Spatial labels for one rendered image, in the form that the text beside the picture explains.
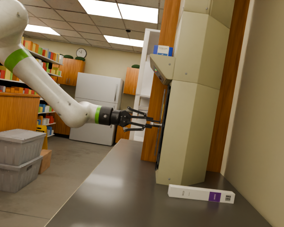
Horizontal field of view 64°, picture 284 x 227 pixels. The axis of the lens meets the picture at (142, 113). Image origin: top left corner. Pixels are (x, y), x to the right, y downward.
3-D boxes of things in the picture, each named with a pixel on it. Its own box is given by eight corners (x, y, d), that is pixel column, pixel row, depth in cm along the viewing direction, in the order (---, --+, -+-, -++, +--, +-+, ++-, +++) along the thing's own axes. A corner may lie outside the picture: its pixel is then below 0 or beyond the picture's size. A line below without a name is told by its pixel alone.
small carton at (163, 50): (167, 61, 112) (169, 48, 112) (167, 59, 107) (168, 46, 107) (157, 59, 113) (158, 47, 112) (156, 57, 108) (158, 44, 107)
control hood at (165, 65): (167, 85, 132) (170, 68, 132) (172, 79, 100) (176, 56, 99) (148, 82, 133) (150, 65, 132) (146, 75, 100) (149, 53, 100)
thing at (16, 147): (44, 155, 323) (47, 132, 321) (20, 167, 263) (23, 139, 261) (16, 151, 325) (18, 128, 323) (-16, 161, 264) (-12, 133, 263)
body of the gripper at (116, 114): (109, 125, 109) (128, 129, 109) (112, 108, 109) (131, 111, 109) (112, 124, 117) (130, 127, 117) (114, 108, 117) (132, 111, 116)
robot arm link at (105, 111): (104, 106, 119) (101, 123, 119) (99, 105, 107) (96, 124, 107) (116, 107, 118) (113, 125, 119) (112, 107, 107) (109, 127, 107)
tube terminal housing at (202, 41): (197, 170, 134) (219, 39, 130) (211, 192, 102) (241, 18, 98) (155, 164, 135) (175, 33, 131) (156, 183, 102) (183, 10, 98)
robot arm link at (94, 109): (78, 99, 118) (75, 120, 120) (69, 100, 106) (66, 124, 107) (104, 103, 118) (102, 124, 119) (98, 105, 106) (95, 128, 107)
